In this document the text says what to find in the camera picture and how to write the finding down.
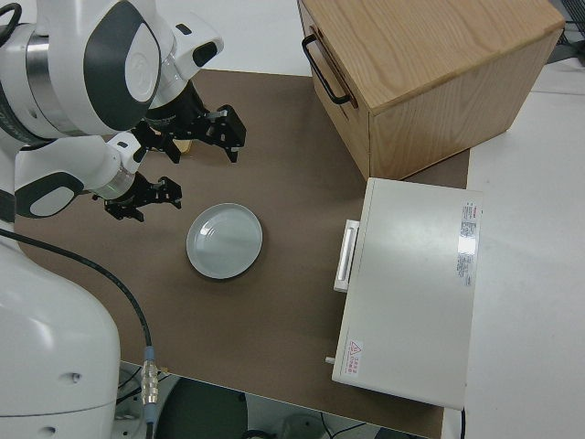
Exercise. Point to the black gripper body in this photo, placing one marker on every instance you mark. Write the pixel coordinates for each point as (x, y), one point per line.
(183, 123)
(132, 194)

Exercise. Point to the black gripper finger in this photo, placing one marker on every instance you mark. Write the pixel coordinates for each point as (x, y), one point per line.
(230, 132)
(168, 192)
(125, 213)
(153, 139)

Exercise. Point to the gray plate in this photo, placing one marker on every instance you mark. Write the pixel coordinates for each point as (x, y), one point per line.
(224, 242)

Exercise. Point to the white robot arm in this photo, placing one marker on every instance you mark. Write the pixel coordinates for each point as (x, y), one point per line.
(50, 196)
(55, 320)

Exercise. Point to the wooden mug tree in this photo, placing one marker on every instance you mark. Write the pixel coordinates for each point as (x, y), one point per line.
(185, 146)

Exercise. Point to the black round base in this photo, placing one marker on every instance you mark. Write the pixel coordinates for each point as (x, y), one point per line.
(201, 411)

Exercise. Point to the wooden drawer cabinet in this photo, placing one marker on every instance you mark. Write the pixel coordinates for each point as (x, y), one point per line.
(434, 68)

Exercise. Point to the white toaster oven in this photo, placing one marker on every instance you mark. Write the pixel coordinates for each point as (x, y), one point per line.
(411, 297)

